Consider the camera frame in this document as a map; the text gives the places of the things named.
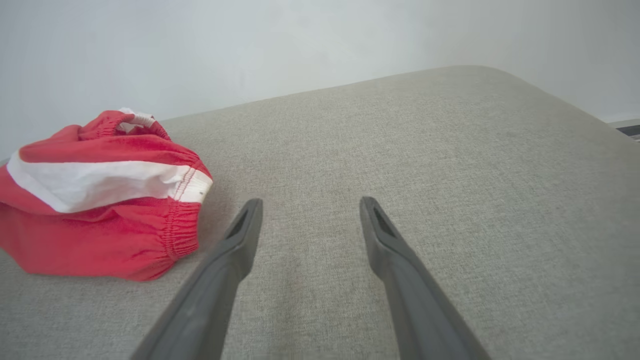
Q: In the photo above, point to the grey fabric sofa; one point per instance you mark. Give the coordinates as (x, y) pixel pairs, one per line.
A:
(425, 165)

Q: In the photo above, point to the black baseboard strip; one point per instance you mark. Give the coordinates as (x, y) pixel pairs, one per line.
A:
(631, 131)

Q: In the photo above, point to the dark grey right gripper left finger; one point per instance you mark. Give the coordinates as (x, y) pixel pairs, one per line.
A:
(215, 295)

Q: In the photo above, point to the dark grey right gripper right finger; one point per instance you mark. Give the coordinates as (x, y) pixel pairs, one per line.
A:
(415, 300)

